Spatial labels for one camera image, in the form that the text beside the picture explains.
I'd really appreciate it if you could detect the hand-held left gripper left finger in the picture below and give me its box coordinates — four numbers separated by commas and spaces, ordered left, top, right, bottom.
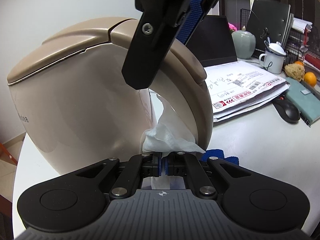
76, 153, 162, 197

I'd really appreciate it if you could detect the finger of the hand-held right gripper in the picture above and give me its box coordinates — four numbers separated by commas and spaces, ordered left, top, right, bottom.
176, 0, 232, 45
122, 0, 199, 90

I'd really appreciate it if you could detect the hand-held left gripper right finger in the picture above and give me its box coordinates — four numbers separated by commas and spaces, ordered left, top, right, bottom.
163, 151, 244, 197

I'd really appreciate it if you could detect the white tissue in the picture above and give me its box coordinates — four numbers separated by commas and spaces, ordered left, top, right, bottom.
139, 94, 207, 190

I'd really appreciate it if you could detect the beige rice cooker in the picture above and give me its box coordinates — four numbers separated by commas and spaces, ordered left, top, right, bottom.
7, 17, 214, 180

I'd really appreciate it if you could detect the black flat panel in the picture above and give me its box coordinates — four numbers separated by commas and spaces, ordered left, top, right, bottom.
187, 15, 238, 68

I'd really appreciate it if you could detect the blue cloth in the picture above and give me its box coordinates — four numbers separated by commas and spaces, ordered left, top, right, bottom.
200, 149, 241, 166

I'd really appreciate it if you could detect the celadon lidded jar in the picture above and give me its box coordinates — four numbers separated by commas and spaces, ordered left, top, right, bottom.
231, 29, 257, 60

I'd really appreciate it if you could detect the dark grey binder folder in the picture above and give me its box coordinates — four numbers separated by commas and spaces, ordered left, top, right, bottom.
250, 0, 295, 61

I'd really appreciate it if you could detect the stack of paper envelopes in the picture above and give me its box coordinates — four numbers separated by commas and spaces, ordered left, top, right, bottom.
204, 60, 291, 123

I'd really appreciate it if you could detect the white enamel mug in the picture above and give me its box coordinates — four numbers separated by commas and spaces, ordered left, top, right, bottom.
258, 42, 287, 75

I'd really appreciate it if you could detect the stack of white papers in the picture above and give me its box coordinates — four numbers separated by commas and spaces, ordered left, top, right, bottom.
291, 17, 313, 34

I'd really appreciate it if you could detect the tan loofah sponge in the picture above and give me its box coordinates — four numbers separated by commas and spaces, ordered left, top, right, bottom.
285, 63, 306, 82

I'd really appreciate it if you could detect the red printed packaging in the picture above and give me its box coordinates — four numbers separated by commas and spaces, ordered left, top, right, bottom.
303, 27, 320, 68

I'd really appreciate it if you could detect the black computer mouse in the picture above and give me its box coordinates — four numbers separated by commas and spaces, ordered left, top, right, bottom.
272, 97, 301, 124

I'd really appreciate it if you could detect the green notebook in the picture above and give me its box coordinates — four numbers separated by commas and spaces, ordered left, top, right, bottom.
284, 77, 320, 128

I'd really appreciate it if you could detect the black wire rack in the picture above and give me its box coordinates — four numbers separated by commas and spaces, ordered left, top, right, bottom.
240, 7, 320, 67

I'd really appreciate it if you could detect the brown wooden frame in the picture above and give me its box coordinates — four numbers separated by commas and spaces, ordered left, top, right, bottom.
0, 142, 18, 166

